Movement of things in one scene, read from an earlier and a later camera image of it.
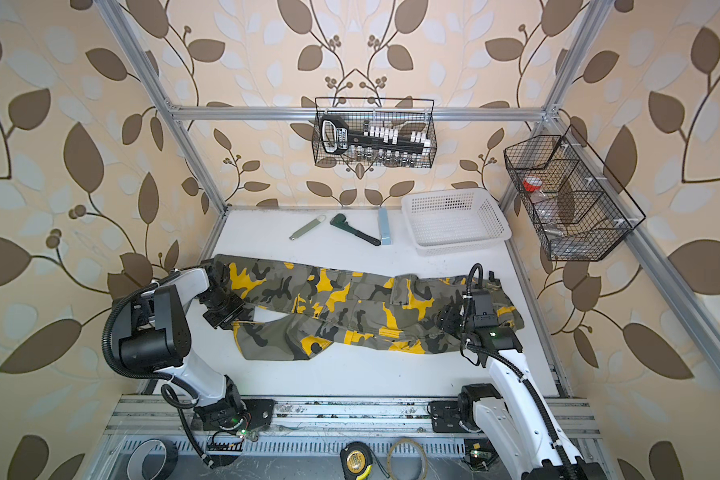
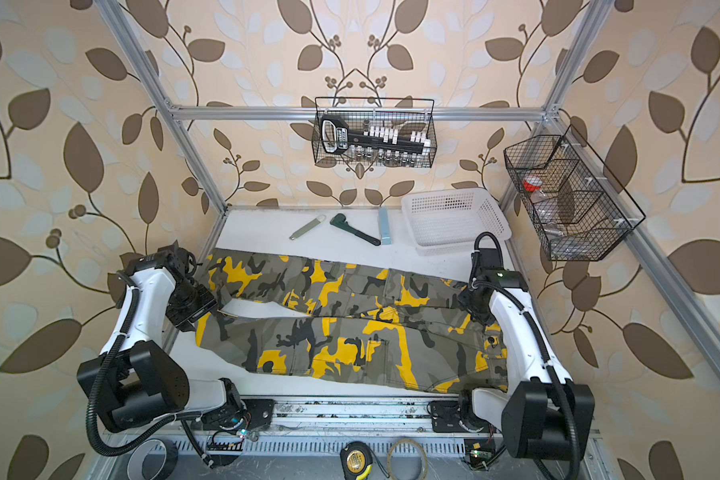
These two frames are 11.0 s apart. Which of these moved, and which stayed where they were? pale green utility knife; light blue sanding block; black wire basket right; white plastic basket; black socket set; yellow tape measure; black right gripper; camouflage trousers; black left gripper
Moved: black left gripper; camouflage trousers; black right gripper
Stayed: black socket set; yellow tape measure; pale green utility knife; light blue sanding block; white plastic basket; black wire basket right
